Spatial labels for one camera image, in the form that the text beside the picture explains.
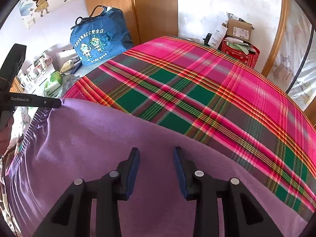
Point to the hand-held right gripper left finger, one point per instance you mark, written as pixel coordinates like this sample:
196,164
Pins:
133,175

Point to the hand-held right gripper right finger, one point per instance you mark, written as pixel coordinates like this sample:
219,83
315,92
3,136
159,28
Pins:
179,175

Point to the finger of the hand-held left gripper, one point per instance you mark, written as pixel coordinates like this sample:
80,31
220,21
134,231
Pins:
47,102

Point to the purple fleece pants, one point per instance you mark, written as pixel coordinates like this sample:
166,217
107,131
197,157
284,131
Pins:
86,140

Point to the green tissue pack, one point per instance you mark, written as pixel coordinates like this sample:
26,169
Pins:
50,88
55,77

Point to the group of small bottles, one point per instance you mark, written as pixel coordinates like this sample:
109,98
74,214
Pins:
37,66

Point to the long white box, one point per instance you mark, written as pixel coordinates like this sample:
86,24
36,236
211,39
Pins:
65,56

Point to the blue printed bag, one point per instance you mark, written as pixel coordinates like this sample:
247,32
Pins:
98,37

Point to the plaid bed sheet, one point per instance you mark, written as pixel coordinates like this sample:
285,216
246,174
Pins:
197,91

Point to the red storage bin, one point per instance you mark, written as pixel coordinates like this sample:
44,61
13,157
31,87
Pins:
242,54

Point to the wooden wardrobe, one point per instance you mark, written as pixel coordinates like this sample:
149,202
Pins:
148,5

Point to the white printed carton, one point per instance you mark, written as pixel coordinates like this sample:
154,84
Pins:
217,37

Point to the cardboard box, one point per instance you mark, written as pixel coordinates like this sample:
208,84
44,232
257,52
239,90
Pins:
240,28

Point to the printed door curtain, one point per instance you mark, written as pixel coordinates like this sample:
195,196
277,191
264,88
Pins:
298,54

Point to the white wall switch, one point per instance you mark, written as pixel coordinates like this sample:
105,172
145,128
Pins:
30,23

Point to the wooden door frame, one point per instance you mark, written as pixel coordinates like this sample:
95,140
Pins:
277,34

